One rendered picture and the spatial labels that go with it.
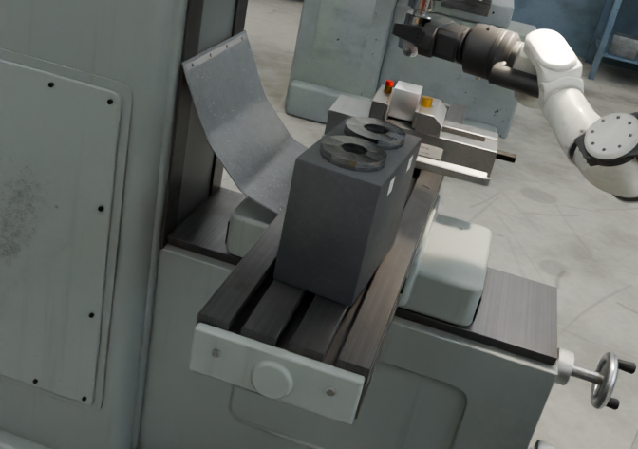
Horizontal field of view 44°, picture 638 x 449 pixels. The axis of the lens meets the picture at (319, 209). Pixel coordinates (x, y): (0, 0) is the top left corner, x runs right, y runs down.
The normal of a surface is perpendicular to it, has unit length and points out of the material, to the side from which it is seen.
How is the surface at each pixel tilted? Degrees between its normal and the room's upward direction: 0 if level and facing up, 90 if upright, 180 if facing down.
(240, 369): 90
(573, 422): 0
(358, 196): 90
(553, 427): 0
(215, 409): 90
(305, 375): 90
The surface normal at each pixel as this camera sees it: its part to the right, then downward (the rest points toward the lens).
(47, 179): -0.26, 0.36
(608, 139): -0.55, -0.51
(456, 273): 0.18, -0.88
